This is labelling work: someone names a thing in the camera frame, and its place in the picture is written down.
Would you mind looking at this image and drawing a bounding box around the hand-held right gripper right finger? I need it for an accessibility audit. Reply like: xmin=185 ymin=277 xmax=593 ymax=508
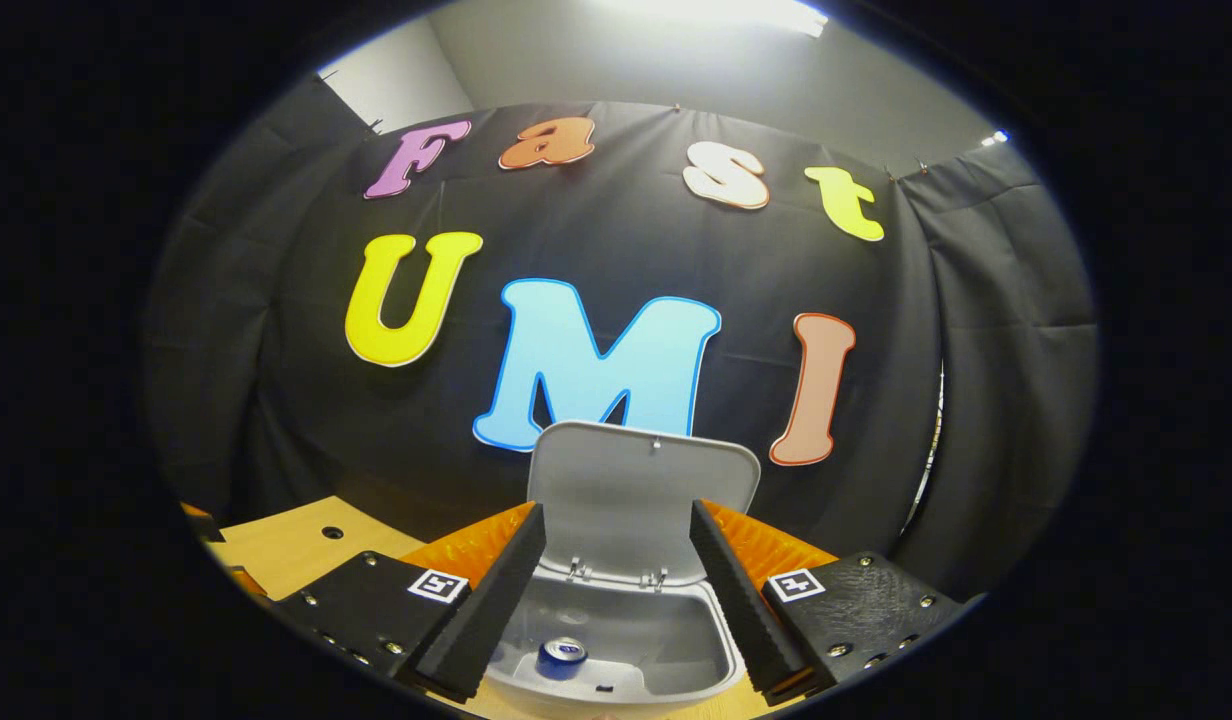
xmin=689 ymin=500 xmax=967 ymax=704

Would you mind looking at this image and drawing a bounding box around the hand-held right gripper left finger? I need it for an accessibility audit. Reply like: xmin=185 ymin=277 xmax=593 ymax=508
xmin=274 ymin=502 xmax=547 ymax=704

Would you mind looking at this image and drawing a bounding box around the blue pop can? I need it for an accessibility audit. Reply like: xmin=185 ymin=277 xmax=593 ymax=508
xmin=534 ymin=636 xmax=589 ymax=683

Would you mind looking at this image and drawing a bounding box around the grey desktop garbage bin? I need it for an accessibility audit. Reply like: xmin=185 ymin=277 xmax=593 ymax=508
xmin=481 ymin=420 xmax=762 ymax=719

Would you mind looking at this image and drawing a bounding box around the wooden desktop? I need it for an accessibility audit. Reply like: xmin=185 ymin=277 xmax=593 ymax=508
xmin=204 ymin=495 xmax=807 ymax=720

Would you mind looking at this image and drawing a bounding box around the black backdrop cloth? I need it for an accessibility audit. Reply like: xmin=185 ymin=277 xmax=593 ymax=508
xmin=141 ymin=75 xmax=1097 ymax=601

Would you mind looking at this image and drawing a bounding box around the large ceiling light panel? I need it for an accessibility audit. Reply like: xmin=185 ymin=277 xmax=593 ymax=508
xmin=616 ymin=0 xmax=829 ymax=39

